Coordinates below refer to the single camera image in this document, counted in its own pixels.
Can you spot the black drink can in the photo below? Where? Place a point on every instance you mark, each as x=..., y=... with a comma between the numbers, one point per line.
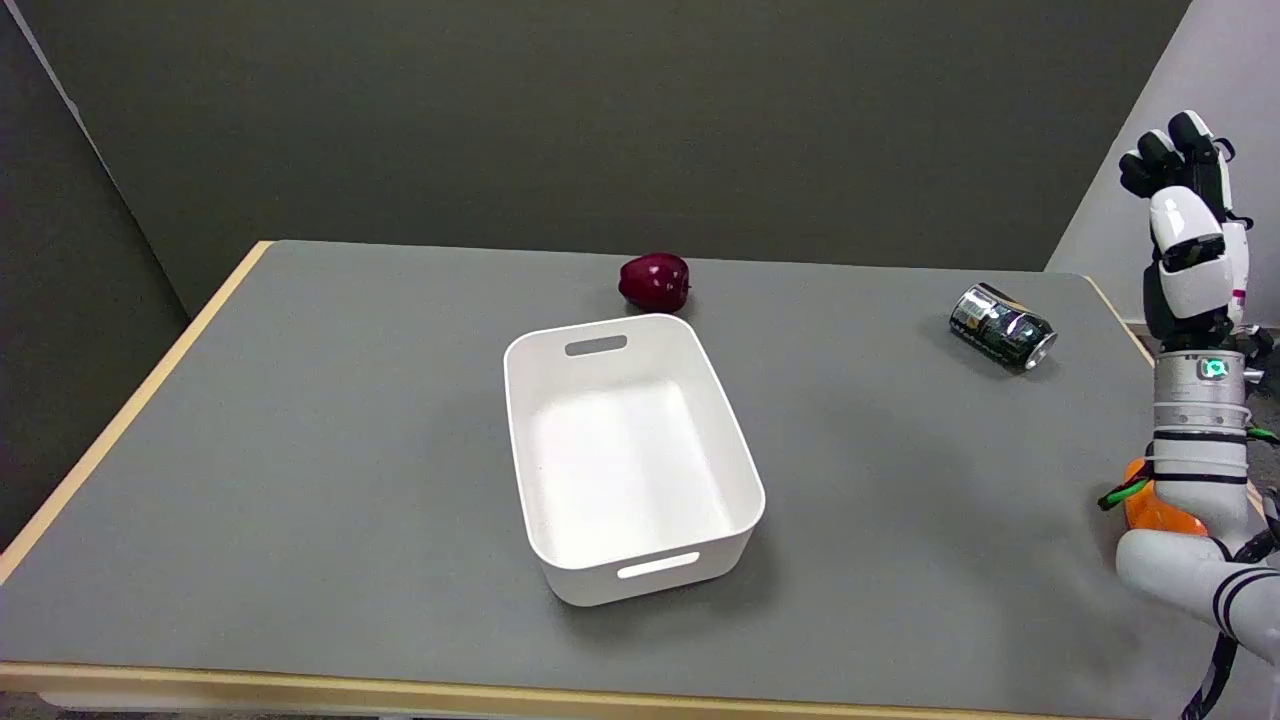
x=1001, y=326

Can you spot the white plastic bin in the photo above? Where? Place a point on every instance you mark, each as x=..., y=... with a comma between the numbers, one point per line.
x=630, y=455

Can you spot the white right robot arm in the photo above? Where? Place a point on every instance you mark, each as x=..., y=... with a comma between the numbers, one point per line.
x=1200, y=470

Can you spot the dark red apple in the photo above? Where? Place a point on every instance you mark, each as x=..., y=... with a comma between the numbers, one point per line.
x=655, y=281

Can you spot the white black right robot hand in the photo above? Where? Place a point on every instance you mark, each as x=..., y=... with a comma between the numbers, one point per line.
x=1190, y=270

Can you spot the green black connector plug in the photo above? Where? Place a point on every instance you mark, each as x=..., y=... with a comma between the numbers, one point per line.
x=1122, y=493

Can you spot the orange round object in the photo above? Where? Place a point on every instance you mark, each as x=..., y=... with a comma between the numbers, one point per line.
x=1150, y=510

